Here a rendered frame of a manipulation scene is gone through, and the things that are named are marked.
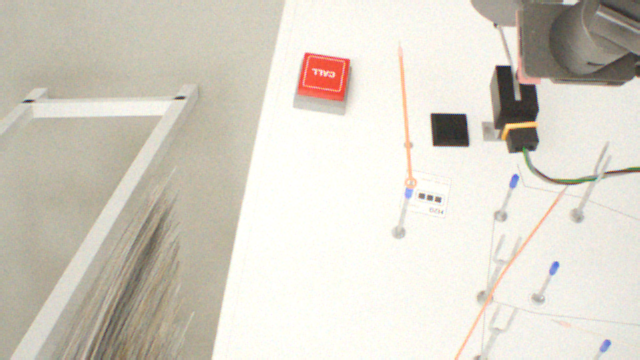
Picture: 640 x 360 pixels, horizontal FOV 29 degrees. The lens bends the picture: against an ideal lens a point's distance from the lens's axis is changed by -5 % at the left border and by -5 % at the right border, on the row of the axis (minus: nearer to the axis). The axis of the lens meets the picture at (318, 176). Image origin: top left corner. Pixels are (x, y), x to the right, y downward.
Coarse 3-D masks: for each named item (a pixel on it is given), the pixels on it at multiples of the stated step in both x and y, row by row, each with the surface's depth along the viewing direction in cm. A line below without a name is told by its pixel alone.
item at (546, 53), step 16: (528, 16) 105; (544, 16) 106; (560, 16) 103; (528, 32) 105; (544, 32) 105; (560, 32) 101; (528, 48) 105; (544, 48) 105; (560, 48) 103; (528, 64) 105; (544, 64) 105; (560, 64) 105; (576, 64) 102; (592, 64) 101; (608, 64) 106; (624, 64) 106; (592, 80) 106; (608, 80) 106; (624, 80) 106
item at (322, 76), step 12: (312, 60) 136; (324, 60) 137; (336, 60) 137; (348, 60) 137; (312, 72) 136; (324, 72) 136; (336, 72) 136; (348, 72) 136; (300, 84) 135; (312, 84) 135; (324, 84) 135; (336, 84) 135; (312, 96) 135; (324, 96) 135; (336, 96) 135
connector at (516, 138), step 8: (504, 120) 130; (512, 120) 129; (520, 120) 129; (528, 120) 129; (520, 128) 129; (528, 128) 129; (512, 136) 128; (520, 136) 128; (528, 136) 128; (536, 136) 128; (512, 144) 128; (520, 144) 128; (528, 144) 128; (536, 144) 128; (512, 152) 129; (520, 152) 129
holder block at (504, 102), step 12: (504, 72) 131; (516, 72) 132; (492, 84) 133; (504, 84) 130; (528, 84) 130; (492, 96) 133; (504, 96) 129; (528, 96) 129; (492, 108) 133; (504, 108) 128; (516, 108) 128; (528, 108) 129
